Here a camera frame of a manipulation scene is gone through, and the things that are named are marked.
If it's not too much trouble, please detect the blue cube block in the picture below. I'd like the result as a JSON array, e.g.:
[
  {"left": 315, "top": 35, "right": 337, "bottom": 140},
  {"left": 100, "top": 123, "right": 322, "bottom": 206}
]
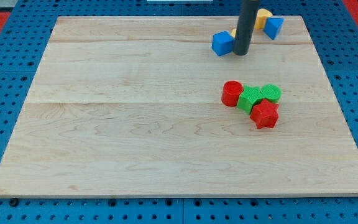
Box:
[{"left": 211, "top": 30, "right": 234, "bottom": 56}]

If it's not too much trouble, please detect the blue triangular block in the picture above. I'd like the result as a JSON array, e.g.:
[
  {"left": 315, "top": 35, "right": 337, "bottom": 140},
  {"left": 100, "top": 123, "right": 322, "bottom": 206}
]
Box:
[{"left": 264, "top": 17, "right": 284, "bottom": 40}]

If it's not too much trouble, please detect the yellow heart block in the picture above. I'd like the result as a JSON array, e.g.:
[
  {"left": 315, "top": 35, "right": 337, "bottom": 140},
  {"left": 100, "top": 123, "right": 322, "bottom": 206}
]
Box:
[{"left": 254, "top": 9, "right": 273, "bottom": 29}]

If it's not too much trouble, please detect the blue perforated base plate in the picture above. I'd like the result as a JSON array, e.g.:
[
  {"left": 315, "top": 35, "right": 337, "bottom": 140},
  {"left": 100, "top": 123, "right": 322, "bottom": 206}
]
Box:
[{"left": 0, "top": 0, "right": 358, "bottom": 223}]

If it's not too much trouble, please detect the green cylinder block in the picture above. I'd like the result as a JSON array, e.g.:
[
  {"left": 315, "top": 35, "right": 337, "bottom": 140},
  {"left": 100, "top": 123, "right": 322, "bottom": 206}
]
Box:
[{"left": 260, "top": 84, "right": 282, "bottom": 103}]

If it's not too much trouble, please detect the light wooden board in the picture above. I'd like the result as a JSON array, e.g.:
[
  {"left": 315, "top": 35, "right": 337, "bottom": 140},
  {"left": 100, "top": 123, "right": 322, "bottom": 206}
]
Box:
[{"left": 0, "top": 16, "right": 358, "bottom": 198}]

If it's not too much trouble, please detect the green star block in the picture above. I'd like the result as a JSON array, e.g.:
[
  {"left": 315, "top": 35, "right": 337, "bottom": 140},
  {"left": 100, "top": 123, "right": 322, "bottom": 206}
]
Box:
[{"left": 236, "top": 85, "right": 264, "bottom": 115}]

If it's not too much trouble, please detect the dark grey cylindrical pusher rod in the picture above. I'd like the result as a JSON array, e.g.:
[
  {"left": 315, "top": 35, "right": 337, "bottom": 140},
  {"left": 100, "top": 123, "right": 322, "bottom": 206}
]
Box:
[{"left": 232, "top": 0, "right": 260, "bottom": 56}]

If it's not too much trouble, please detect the yellow hexagon block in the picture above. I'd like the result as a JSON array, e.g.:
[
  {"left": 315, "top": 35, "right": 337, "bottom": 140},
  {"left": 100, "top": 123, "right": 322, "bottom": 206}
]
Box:
[{"left": 231, "top": 29, "right": 237, "bottom": 38}]

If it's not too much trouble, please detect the red star block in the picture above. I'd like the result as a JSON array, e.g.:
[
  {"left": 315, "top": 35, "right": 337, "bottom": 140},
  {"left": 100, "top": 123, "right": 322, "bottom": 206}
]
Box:
[{"left": 250, "top": 99, "right": 279, "bottom": 129}]

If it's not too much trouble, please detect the red cylinder block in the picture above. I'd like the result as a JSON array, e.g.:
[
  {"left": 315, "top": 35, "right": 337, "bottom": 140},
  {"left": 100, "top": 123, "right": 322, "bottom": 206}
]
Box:
[{"left": 221, "top": 80, "right": 244, "bottom": 107}]

